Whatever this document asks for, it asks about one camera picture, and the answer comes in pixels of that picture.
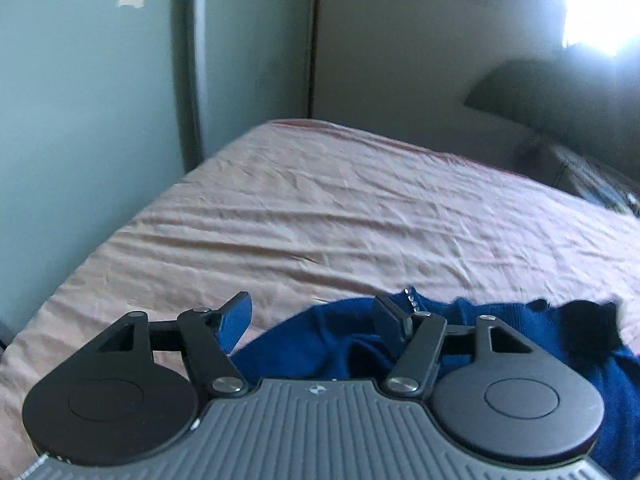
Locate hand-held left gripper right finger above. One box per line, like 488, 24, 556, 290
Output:
373, 294, 532, 402

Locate dark curved headboard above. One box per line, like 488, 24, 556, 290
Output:
462, 57, 640, 183

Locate blue beaded sweater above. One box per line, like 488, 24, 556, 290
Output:
229, 287, 640, 480

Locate floral glass wardrobe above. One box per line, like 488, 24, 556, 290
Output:
0, 0, 322, 348

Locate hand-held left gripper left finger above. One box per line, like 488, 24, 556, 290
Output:
96, 291, 254, 402

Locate bright window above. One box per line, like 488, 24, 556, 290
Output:
559, 0, 640, 59

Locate bed with pink sheet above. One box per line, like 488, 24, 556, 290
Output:
0, 118, 640, 480

